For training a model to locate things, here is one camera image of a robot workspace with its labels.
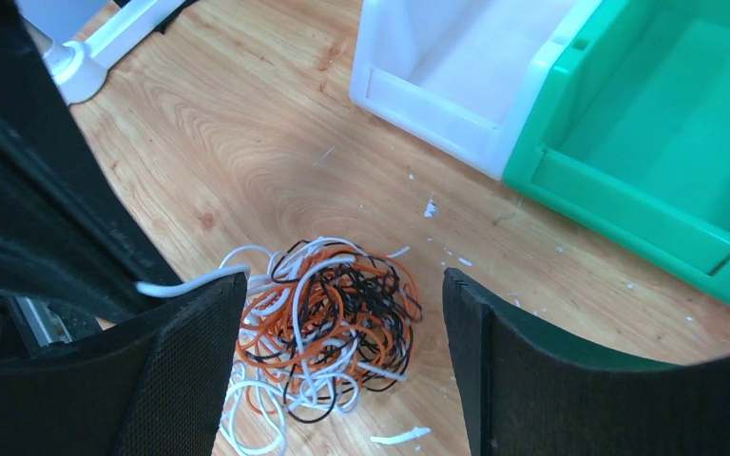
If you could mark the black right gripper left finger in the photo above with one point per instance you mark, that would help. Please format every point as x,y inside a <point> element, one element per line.
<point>153,385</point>

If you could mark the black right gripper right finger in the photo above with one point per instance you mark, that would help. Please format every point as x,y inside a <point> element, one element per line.
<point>528,387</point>

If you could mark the green plastic bin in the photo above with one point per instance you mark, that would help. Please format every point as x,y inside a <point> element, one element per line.
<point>630,135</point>

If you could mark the white plastic bin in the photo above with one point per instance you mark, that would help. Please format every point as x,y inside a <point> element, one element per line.
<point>461,75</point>

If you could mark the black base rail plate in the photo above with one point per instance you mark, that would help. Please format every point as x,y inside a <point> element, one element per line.
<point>65,238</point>

